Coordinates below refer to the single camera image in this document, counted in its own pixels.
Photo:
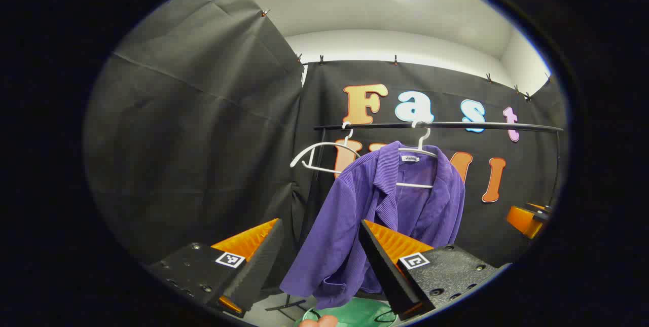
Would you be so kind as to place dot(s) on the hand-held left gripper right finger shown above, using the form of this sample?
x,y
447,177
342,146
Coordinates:
x,y
383,271

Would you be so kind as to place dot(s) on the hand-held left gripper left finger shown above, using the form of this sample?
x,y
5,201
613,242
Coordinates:
x,y
261,266

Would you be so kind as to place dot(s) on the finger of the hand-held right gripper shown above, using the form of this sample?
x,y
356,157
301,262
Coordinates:
x,y
522,220

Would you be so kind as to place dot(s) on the green laundry hamper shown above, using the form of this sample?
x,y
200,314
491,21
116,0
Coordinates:
x,y
355,314

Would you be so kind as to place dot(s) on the purple ribbed jacket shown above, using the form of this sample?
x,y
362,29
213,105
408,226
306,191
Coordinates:
x,y
345,215

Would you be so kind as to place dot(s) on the black clothes rack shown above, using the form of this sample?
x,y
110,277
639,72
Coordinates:
x,y
456,125

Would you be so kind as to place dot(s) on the white hanger with crossbar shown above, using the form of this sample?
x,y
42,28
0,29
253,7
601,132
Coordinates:
x,y
421,152
324,147

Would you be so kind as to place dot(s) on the black backdrop cloth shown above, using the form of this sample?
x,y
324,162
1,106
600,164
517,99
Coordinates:
x,y
203,139

